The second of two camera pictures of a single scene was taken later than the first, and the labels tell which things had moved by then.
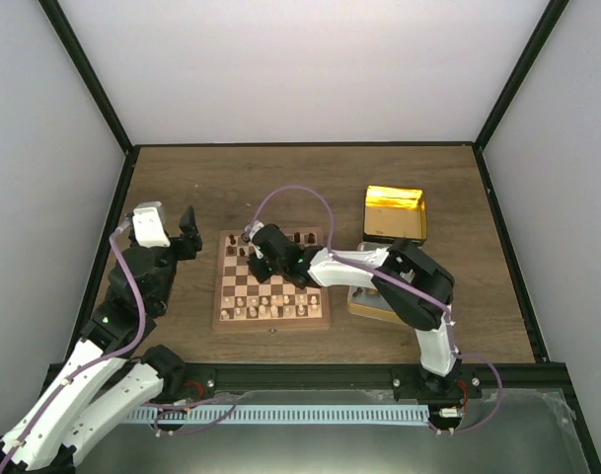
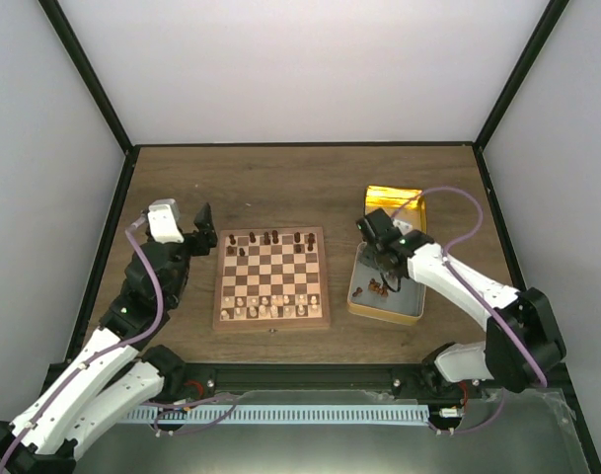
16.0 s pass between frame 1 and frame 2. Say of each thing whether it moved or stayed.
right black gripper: moved
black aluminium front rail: stayed
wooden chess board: stayed
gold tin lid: stayed
